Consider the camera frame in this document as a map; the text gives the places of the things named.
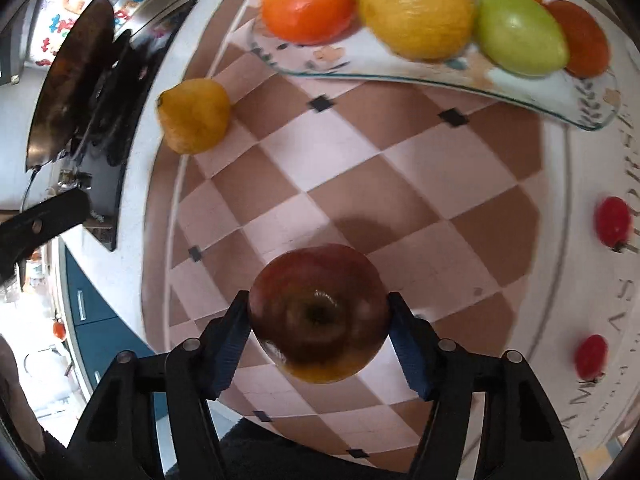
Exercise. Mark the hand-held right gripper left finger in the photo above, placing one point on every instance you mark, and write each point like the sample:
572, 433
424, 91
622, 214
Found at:
225, 350

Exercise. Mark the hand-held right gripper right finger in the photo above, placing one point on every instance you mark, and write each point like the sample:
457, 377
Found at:
412, 355

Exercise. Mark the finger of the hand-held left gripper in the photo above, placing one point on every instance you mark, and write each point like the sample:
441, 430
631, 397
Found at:
45, 222

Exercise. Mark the dark red apple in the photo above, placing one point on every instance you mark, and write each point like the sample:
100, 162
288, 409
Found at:
320, 310

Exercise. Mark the oval deer print plate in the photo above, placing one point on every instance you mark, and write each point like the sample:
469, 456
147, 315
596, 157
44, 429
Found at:
550, 95

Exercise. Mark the green apple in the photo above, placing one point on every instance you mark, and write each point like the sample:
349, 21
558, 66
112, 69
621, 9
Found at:
520, 30

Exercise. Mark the yellow lemon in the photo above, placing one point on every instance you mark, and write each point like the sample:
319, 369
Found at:
415, 7
194, 116

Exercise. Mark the brown orange fruit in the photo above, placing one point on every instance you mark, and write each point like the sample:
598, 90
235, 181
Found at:
587, 40

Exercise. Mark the blue base cabinet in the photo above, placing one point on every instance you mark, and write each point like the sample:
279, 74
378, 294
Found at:
95, 320

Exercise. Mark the black gas stove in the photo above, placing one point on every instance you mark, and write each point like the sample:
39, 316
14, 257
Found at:
120, 125

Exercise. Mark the black frying pan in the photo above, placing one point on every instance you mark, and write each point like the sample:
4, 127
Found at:
70, 80

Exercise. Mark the red cherry tomato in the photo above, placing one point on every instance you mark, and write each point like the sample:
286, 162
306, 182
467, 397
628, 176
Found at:
590, 357
611, 222

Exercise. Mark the checked brown table mat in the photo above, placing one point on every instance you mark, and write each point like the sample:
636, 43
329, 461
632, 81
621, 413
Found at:
350, 160

